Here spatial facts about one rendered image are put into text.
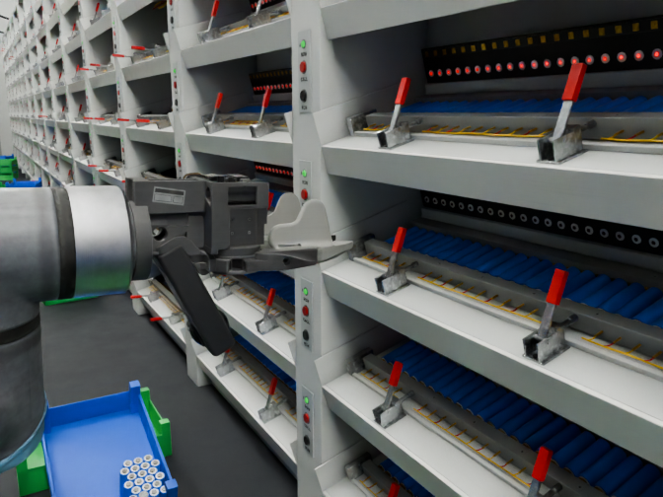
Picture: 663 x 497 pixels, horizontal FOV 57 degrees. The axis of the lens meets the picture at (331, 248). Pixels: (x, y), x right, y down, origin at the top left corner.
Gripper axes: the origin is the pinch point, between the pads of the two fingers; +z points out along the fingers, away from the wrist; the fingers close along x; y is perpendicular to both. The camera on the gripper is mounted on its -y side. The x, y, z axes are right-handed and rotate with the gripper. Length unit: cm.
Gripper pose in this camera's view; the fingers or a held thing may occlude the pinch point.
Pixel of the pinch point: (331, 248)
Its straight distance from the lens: 61.6
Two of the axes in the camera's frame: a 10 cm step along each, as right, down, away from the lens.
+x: -5.0, -2.0, 8.5
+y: 0.4, -9.8, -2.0
